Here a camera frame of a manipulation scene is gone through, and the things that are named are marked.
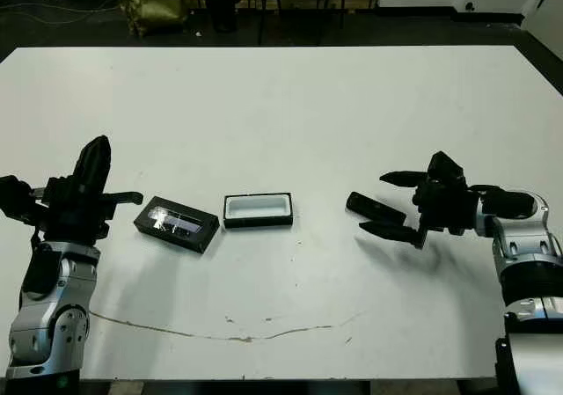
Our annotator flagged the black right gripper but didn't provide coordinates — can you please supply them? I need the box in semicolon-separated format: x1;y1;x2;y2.
359;172;480;249

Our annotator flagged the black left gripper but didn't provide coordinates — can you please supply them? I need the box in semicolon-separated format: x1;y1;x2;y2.
37;135;144;243

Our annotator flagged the slim black camera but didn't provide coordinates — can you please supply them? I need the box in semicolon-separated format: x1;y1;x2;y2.
345;191;408;225

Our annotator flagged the glossy black box lid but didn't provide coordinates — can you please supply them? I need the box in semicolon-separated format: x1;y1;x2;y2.
133;195;220;255

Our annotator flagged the black box with white insert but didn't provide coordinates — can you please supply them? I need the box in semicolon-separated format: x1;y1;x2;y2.
223;191;295;230

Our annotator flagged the yellow-green sack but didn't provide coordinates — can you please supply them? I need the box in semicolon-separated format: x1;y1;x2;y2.
113;0;188;38

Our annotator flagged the black trash bin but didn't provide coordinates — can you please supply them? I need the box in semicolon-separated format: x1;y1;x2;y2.
203;0;242;34

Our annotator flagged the white door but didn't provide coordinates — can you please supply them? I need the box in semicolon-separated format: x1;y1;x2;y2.
521;0;563;48

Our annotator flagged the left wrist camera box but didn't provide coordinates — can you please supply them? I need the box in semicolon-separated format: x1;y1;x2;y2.
0;174;48;231

